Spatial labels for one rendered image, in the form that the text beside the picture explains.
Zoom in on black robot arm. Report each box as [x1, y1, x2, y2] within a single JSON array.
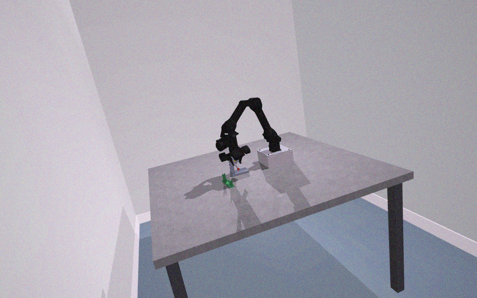
[[216, 98, 281, 161]]

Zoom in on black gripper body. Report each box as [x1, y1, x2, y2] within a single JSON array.
[[219, 144, 251, 162]]

